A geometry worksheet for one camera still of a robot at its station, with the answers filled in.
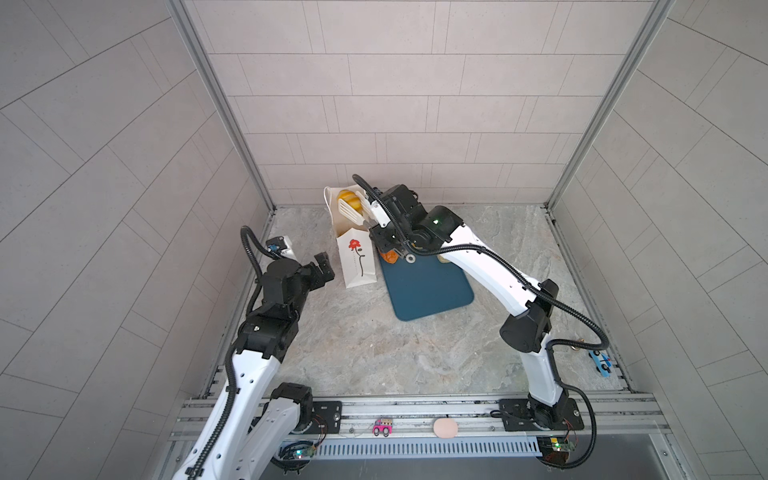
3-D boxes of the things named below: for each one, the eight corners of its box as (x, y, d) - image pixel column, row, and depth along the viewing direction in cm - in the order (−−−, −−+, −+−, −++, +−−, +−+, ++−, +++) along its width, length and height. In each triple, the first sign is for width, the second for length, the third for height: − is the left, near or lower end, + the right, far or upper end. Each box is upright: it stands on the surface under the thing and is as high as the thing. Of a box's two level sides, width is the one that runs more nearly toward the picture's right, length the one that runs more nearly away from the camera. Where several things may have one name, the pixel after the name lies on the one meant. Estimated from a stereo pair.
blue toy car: (597, 377, 79) (602, 375, 77) (588, 353, 83) (592, 350, 81) (613, 377, 79) (618, 375, 77) (603, 353, 83) (607, 350, 81)
